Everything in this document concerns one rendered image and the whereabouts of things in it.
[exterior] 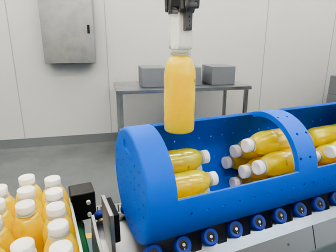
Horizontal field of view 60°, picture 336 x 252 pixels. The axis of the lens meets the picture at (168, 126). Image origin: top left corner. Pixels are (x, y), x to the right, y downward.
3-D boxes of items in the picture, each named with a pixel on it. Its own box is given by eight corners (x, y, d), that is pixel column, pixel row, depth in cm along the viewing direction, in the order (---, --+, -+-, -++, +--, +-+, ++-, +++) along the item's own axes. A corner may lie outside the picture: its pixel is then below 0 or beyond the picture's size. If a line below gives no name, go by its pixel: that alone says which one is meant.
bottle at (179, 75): (158, 135, 64) (158, 48, 59) (169, 126, 71) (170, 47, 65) (189, 139, 62) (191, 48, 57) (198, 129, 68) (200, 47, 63)
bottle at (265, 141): (307, 148, 86) (257, 158, 79) (289, 147, 93) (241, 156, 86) (304, 124, 86) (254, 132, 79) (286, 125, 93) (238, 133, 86)
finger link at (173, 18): (170, 13, 60) (168, 14, 61) (169, 48, 62) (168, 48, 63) (183, 14, 61) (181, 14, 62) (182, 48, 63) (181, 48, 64)
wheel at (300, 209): (304, 199, 85) (299, 200, 86) (292, 202, 83) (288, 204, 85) (310, 215, 83) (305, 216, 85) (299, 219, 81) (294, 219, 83)
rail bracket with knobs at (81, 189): (98, 224, 87) (96, 194, 85) (73, 230, 85) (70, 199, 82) (92, 207, 96) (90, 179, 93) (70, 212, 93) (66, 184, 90)
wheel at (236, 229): (241, 217, 76) (237, 218, 78) (226, 222, 74) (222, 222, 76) (246, 235, 74) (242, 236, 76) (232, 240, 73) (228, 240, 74)
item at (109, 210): (122, 259, 70) (120, 213, 66) (112, 261, 69) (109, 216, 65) (112, 234, 79) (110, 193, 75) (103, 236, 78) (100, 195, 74)
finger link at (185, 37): (191, 13, 58) (193, 12, 58) (190, 49, 60) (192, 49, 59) (177, 12, 57) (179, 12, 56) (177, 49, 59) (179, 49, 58)
